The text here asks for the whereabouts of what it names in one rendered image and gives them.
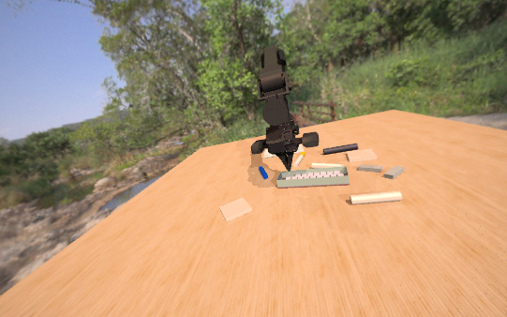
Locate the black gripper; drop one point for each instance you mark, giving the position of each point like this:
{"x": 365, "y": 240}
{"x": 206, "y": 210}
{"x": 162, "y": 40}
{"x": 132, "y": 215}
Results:
{"x": 310, "y": 139}

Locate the blue stylus with grey tip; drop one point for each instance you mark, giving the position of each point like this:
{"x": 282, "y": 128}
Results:
{"x": 263, "y": 173}

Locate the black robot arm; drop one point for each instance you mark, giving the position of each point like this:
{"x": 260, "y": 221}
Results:
{"x": 272, "y": 83}

